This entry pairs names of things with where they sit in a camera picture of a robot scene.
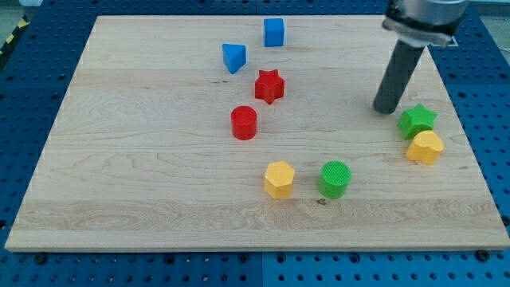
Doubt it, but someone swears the light wooden board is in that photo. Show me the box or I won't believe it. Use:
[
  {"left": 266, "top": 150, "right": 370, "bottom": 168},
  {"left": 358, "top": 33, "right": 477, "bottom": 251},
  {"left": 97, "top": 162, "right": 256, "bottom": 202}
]
[{"left": 5, "top": 16, "right": 509, "bottom": 253}]

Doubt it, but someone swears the green star block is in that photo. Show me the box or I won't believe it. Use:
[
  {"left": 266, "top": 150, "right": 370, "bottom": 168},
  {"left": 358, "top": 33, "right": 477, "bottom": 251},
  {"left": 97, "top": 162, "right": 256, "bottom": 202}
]
[{"left": 397, "top": 104, "right": 437, "bottom": 140}]

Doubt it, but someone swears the red star block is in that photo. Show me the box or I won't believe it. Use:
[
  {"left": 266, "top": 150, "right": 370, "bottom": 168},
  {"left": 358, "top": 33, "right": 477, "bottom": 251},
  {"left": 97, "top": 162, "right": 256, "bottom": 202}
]
[{"left": 254, "top": 69, "right": 285, "bottom": 104}]

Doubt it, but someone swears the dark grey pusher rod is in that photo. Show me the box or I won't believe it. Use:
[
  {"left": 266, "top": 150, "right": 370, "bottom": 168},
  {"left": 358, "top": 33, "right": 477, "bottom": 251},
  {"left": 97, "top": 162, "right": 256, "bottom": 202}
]
[{"left": 373, "top": 40, "right": 424, "bottom": 115}]

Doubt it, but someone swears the yellow heart block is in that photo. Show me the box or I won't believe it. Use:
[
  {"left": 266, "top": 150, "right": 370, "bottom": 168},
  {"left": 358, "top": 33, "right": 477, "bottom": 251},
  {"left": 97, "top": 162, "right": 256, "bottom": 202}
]
[{"left": 406, "top": 130, "right": 445, "bottom": 165}]

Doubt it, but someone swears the red cylinder block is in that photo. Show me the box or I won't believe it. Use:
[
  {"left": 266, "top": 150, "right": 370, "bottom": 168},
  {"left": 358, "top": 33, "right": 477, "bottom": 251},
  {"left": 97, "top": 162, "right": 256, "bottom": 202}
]
[{"left": 230, "top": 106, "right": 257, "bottom": 140}]

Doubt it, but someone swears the yellow hexagon block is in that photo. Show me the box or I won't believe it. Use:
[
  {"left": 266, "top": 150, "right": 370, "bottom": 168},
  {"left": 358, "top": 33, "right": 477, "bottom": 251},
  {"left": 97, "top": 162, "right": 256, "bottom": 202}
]
[{"left": 264, "top": 161, "right": 296, "bottom": 199}]

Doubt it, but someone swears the green cylinder block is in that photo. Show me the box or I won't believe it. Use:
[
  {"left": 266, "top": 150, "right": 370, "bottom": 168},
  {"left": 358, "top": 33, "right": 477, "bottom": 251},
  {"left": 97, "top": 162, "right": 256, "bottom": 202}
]
[{"left": 318, "top": 160, "right": 351, "bottom": 199}]

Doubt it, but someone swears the blue triangle block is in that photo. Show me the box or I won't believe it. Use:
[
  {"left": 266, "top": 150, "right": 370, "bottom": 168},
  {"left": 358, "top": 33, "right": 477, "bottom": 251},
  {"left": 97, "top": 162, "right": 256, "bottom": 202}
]
[{"left": 222, "top": 43, "right": 246, "bottom": 74}]

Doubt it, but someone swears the blue cube block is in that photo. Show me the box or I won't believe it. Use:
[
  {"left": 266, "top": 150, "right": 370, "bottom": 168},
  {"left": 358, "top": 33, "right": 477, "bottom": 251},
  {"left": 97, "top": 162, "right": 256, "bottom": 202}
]
[{"left": 263, "top": 18, "right": 284, "bottom": 47}]

